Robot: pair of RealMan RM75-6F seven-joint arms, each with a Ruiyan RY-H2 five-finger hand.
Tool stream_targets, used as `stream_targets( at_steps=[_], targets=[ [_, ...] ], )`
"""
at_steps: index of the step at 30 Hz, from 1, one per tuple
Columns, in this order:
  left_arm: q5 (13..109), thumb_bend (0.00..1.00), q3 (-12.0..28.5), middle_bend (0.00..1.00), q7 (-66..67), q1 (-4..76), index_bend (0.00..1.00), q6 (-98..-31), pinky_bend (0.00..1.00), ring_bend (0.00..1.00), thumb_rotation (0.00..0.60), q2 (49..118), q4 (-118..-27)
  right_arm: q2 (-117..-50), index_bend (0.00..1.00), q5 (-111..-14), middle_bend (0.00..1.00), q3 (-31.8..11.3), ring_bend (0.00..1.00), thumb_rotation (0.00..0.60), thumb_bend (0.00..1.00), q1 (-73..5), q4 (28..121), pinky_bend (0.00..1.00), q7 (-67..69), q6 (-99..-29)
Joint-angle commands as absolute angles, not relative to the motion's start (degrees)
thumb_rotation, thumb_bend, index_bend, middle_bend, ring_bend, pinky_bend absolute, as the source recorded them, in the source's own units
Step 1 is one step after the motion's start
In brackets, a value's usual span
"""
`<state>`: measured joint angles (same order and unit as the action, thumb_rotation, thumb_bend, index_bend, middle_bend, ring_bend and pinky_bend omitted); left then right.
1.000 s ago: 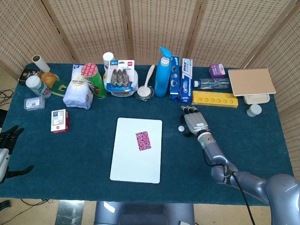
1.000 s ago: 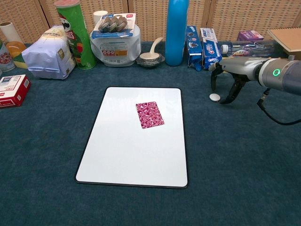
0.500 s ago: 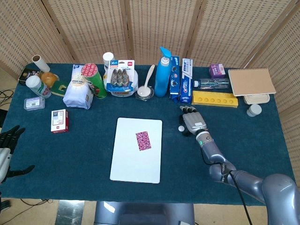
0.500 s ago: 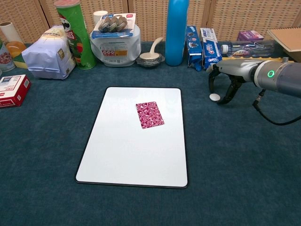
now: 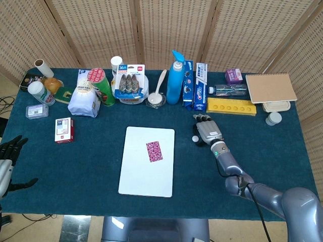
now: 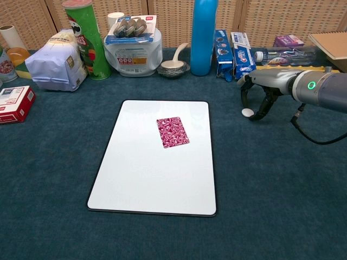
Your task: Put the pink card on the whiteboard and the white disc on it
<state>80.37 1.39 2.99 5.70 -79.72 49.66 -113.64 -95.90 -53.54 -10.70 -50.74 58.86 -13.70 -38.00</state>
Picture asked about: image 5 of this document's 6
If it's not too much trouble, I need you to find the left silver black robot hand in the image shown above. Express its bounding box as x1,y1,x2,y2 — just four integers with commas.
0,135,39,200

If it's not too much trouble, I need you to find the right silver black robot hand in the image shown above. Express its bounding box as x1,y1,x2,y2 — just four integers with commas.
192,113,225,147

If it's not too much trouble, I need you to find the pink patterned packet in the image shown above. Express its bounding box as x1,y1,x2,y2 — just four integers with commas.
145,141,164,163

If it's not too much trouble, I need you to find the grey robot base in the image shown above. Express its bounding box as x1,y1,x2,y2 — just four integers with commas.
100,216,210,242

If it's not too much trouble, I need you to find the white rectangular board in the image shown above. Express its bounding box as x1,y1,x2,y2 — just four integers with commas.
118,126,176,198

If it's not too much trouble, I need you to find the yellow block with round holes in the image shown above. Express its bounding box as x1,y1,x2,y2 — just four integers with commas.
206,97,257,116

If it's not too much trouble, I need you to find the Crest toothpaste box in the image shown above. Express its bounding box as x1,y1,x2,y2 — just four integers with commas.
193,63,208,111

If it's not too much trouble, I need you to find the clear water bottle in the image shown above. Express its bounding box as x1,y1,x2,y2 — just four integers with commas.
208,84,248,97

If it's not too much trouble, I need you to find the clear plastic box with label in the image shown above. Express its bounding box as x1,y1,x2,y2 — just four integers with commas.
25,103,49,120

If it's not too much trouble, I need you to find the blue Oreo box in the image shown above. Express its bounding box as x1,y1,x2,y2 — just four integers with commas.
182,59,195,111

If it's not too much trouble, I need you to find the dark patterned bowl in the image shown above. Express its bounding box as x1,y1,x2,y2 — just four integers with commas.
146,93,167,109

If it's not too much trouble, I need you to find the blue pump bottle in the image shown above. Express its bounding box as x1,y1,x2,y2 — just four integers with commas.
166,50,186,105

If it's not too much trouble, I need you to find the red and white box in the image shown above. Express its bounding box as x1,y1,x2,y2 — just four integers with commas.
55,117,75,145

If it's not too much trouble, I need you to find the purple box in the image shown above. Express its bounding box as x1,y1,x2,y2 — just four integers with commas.
225,68,243,85

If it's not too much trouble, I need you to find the white rice spoon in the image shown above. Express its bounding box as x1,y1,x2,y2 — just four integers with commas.
147,69,168,104

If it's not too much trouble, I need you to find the small grey white jar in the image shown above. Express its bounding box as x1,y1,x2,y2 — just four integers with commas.
265,112,283,127

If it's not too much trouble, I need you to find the white canister with red print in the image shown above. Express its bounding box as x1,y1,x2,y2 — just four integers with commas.
27,81,56,106

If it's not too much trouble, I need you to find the beige lunch box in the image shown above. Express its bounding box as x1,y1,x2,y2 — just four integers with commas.
261,100,291,113

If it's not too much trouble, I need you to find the black tin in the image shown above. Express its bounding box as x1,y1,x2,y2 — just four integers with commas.
19,73,43,93

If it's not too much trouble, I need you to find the brown spiral notebook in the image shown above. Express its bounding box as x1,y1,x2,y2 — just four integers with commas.
245,72,298,104

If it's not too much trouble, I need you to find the green and yellow sponge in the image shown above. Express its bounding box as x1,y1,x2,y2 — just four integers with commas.
54,86,76,104

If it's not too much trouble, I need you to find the dark blue table cloth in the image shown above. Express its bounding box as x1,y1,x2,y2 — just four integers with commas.
0,67,322,222

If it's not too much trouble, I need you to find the orange round object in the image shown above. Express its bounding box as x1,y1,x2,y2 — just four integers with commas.
44,77,63,95

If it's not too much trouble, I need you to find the clear plastic container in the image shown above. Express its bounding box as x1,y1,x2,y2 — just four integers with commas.
111,75,149,105

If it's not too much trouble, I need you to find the white paper bag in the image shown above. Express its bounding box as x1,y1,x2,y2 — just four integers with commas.
67,69,101,118

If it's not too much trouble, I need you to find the cardboard tube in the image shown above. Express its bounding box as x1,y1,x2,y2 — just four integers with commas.
34,58,55,78

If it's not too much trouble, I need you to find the tape rolls blister pack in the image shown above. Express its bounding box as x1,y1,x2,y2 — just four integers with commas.
114,64,146,99

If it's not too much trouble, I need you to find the metal table leg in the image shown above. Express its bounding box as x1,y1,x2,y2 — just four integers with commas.
61,215,92,242

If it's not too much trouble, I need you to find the woven folding screen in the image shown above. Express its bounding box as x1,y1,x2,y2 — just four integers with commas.
0,0,323,157

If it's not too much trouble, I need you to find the green Pringles can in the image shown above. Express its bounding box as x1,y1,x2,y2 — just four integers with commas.
87,68,116,107

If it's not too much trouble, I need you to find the white paper cup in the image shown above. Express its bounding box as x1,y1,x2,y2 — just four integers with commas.
110,55,124,76

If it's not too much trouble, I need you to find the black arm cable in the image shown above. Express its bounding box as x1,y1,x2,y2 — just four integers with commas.
216,156,273,242

